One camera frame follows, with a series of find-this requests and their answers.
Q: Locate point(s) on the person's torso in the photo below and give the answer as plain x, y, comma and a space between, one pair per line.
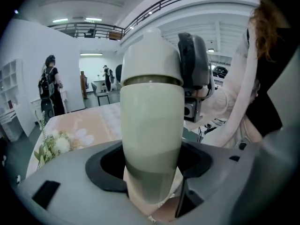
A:
243, 78

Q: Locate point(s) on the grey gripper camera box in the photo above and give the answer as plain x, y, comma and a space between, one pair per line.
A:
193, 110

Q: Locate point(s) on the dark grey chair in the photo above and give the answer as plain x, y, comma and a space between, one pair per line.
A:
99, 94

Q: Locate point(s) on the person's right hand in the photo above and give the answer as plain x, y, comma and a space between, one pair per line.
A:
203, 92

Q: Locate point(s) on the white cylindrical cup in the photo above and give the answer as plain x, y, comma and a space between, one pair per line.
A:
152, 125

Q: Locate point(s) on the white tube light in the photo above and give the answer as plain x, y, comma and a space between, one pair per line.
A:
60, 20
93, 19
91, 54

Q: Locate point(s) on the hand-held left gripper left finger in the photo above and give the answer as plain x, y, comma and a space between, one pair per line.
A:
70, 170

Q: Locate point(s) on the white shelf cabinet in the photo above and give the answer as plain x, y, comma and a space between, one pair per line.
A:
11, 78

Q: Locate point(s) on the white desk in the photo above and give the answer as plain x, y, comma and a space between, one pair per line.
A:
98, 82

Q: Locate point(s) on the table with checked tablecloth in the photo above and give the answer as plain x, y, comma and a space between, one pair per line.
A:
93, 125

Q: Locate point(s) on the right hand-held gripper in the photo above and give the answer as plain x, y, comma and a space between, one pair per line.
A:
190, 93

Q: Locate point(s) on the brown wooden stand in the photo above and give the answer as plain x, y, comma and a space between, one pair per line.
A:
82, 83

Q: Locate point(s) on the person's right forearm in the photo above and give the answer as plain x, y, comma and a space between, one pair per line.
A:
218, 107

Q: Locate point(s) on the white flower bouquet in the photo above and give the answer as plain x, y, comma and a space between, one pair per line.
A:
62, 144

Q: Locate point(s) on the white dresser with curved legs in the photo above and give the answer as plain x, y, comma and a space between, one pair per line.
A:
35, 103

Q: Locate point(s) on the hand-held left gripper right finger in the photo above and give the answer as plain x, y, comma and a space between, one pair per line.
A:
218, 172

